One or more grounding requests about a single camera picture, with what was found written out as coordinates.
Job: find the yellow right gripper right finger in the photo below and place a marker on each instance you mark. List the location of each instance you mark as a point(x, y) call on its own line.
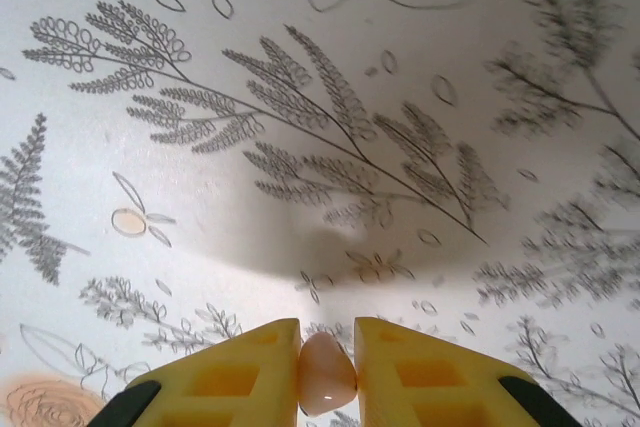
point(425, 387)

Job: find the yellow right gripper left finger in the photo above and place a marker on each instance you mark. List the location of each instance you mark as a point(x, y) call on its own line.
point(225, 387)

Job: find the pale pink earbud charging case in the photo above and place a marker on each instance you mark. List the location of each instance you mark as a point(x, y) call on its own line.
point(325, 372)

